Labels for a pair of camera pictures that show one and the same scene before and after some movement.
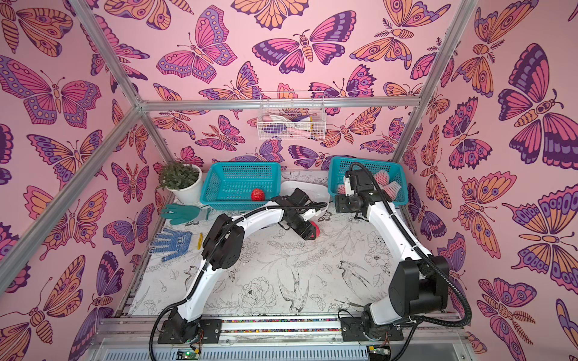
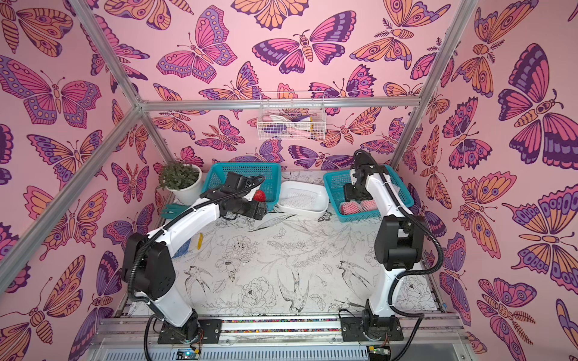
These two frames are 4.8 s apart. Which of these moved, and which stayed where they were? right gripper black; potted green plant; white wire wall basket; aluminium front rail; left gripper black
Moved: left gripper black; right gripper black
Stayed: aluminium front rail; potted green plant; white wire wall basket
